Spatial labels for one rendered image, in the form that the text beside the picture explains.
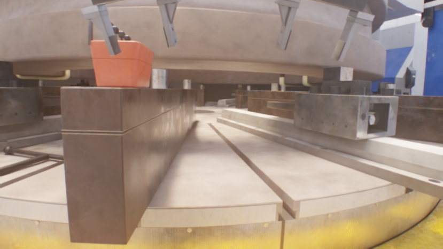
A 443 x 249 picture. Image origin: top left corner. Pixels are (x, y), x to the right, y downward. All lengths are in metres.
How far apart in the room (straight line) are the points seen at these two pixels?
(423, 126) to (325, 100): 1.24
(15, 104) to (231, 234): 1.41
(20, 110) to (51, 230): 0.91
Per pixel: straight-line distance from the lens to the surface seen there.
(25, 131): 1.87
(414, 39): 7.01
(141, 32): 1.31
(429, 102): 2.42
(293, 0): 0.47
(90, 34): 0.71
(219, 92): 7.50
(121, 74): 0.67
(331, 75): 1.48
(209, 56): 1.24
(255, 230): 0.90
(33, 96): 1.79
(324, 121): 1.35
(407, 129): 2.43
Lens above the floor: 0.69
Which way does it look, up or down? 5 degrees down
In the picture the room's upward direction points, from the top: 1 degrees clockwise
